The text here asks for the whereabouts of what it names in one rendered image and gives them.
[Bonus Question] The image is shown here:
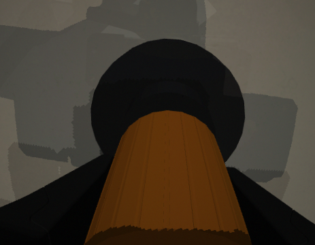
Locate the orange knob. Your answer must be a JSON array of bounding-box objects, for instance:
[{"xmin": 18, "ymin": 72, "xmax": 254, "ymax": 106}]
[{"xmin": 84, "ymin": 111, "xmax": 252, "ymax": 245}]

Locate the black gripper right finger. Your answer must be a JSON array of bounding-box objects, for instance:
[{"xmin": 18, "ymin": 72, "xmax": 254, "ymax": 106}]
[{"xmin": 226, "ymin": 167, "xmax": 315, "ymax": 245}]

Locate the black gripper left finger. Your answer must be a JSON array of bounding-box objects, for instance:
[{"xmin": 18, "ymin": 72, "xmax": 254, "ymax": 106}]
[{"xmin": 0, "ymin": 155, "xmax": 114, "ymax": 245}]

